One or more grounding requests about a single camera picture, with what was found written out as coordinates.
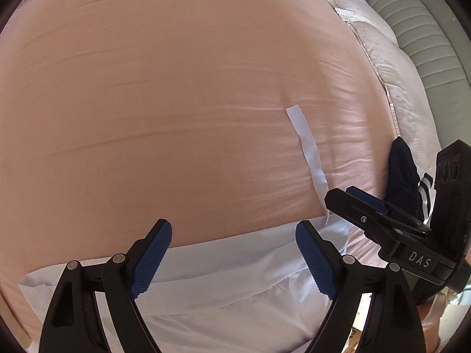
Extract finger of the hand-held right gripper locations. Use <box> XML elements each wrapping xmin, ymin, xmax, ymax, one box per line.
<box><xmin>346</xmin><ymin>186</ymin><xmax>429</xmax><ymax>230</ymax></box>
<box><xmin>324</xmin><ymin>188</ymin><xmax>402</xmax><ymax>246</ymax></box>

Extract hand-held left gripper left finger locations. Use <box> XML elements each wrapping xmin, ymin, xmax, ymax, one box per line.
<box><xmin>39</xmin><ymin>219</ymin><xmax>173</xmax><ymax>353</ymax></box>

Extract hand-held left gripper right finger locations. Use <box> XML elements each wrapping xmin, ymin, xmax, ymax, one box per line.
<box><xmin>295</xmin><ymin>221</ymin><xmax>424</xmax><ymax>353</ymax></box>

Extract navy shorts with white stripes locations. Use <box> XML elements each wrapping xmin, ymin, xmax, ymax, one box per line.
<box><xmin>384</xmin><ymin>137</ymin><xmax>437</xmax><ymax>225</ymax></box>

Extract white belted dress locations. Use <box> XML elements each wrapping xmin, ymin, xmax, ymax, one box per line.
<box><xmin>18</xmin><ymin>106</ymin><xmax>354</xmax><ymax>353</ymax></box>

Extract grey padded headboard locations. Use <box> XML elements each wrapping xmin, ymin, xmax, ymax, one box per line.
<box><xmin>364</xmin><ymin>0</ymin><xmax>464</xmax><ymax>140</ymax></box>

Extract pink sheeted bed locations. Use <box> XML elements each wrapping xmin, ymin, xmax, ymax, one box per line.
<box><xmin>0</xmin><ymin>0</ymin><xmax>438</xmax><ymax>353</ymax></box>

